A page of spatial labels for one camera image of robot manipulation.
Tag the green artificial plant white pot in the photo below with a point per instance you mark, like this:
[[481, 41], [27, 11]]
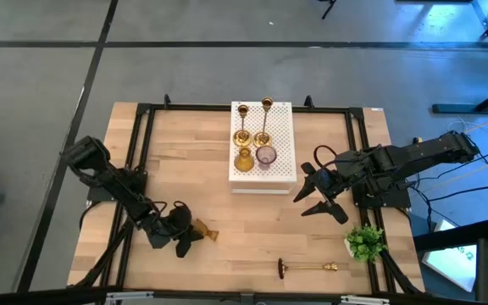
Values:
[[364, 243]]

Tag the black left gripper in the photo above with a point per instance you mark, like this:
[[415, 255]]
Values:
[[168, 224]]

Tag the black horizontal bar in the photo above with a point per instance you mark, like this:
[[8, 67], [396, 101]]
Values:
[[23, 297]]

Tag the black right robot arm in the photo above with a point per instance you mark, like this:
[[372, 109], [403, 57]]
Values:
[[417, 152]]

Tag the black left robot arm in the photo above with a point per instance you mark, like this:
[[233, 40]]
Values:
[[117, 186]]

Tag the brass candlestick holder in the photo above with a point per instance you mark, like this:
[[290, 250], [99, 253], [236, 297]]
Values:
[[262, 139], [281, 268], [242, 138]]

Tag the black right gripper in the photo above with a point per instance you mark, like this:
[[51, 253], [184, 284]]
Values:
[[335, 182]]

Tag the amber bell-shaped glass candleholder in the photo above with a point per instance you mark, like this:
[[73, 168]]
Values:
[[244, 163]]

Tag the pink ribbed goblet candleholder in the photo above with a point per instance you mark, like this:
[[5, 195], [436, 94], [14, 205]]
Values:
[[266, 155]]

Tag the black aluminium table frame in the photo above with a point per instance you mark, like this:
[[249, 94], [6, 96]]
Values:
[[184, 108]]

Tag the white perforated metal shelf rack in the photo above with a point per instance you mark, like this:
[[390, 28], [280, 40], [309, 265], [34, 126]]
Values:
[[284, 127]]

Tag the black desk crossbar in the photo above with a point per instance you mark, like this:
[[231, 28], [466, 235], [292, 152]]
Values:
[[456, 235]]

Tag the black desk foot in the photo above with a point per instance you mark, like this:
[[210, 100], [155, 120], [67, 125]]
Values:
[[460, 108]]

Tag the amber ribbed goblet candleholder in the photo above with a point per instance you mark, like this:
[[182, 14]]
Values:
[[208, 231]]

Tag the white board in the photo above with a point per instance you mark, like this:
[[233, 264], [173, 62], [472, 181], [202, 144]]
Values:
[[451, 262]]

